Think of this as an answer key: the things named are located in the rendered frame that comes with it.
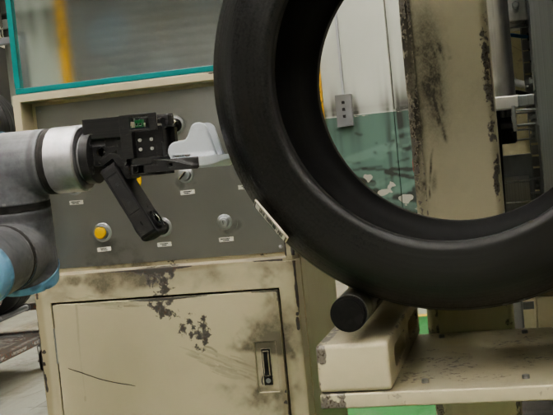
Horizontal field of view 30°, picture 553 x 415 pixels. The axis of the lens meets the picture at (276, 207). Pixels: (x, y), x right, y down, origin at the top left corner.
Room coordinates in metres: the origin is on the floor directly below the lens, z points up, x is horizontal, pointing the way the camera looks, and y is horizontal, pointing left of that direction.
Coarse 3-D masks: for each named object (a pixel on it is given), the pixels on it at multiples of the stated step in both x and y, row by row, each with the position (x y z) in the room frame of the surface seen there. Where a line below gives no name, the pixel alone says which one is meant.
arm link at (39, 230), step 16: (0, 208) 1.39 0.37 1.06; (16, 208) 1.39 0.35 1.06; (32, 208) 1.39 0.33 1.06; (48, 208) 1.42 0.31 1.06; (0, 224) 1.39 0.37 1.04; (16, 224) 1.38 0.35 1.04; (32, 224) 1.39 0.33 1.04; (48, 224) 1.42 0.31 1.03; (32, 240) 1.36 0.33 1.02; (48, 240) 1.41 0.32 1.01; (48, 256) 1.40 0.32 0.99; (48, 272) 1.41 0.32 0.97; (32, 288) 1.39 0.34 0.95; (48, 288) 1.42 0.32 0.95
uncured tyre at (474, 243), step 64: (256, 0) 1.22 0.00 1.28; (320, 0) 1.48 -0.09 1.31; (256, 64) 1.22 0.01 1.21; (256, 128) 1.22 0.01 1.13; (320, 128) 1.48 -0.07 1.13; (256, 192) 1.25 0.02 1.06; (320, 192) 1.20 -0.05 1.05; (320, 256) 1.23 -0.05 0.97; (384, 256) 1.19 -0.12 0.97; (448, 256) 1.17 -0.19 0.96; (512, 256) 1.15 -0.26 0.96
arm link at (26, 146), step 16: (48, 128) 1.40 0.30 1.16; (0, 144) 1.39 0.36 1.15; (16, 144) 1.38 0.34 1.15; (32, 144) 1.38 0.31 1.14; (0, 160) 1.38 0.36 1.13; (16, 160) 1.37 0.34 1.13; (32, 160) 1.37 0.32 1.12; (0, 176) 1.38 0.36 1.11; (16, 176) 1.38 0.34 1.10; (32, 176) 1.37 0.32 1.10; (0, 192) 1.38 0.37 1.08; (16, 192) 1.38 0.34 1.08; (32, 192) 1.39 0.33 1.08; (48, 192) 1.39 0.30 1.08
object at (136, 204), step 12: (108, 168) 1.37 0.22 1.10; (108, 180) 1.37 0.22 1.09; (120, 180) 1.37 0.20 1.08; (132, 180) 1.39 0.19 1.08; (120, 192) 1.37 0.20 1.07; (132, 192) 1.37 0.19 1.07; (144, 192) 1.40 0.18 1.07; (120, 204) 1.37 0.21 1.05; (132, 204) 1.36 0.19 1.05; (144, 204) 1.38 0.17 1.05; (132, 216) 1.36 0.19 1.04; (144, 216) 1.36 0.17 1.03; (156, 216) 1.38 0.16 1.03; (144, 228) 1.36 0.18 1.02; (156, 228) 1.36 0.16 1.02; (144, 240) 1.37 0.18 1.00
